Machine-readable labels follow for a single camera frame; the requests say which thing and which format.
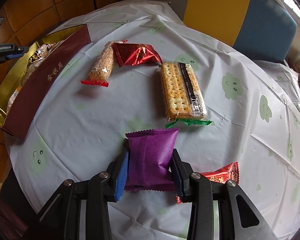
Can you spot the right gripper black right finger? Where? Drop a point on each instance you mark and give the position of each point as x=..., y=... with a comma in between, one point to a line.
x=181, y=172

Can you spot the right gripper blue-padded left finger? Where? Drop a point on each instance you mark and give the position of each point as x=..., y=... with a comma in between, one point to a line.
x=120, y=174

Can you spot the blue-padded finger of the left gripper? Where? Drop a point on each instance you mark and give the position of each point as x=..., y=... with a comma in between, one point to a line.
x=14, y=56

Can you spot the purple snack packet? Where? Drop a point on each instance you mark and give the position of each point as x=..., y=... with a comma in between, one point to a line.
x=149, y=160

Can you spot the small red patterned snack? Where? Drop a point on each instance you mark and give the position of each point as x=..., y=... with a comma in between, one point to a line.
x=221, y=176

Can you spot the cracker pack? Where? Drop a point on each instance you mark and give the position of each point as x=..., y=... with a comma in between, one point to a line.
x=183, y=98

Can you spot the grain bar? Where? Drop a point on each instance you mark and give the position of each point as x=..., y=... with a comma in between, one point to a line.
x=103, y=66

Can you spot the shiny red foil snack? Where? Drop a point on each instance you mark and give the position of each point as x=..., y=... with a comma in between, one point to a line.
x=133, y=54

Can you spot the sunflower seed snack bag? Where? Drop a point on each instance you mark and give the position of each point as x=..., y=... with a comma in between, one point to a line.
x=29, y=71

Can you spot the dark brown gold snack bag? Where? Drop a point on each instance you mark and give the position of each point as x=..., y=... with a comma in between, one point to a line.
x=41, y=52

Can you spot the gold tin box, maroon sides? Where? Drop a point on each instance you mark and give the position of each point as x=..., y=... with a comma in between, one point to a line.
x=18, y=120

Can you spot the grey yellow blue chair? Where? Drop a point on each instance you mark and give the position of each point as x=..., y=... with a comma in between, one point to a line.
x=259, y=29

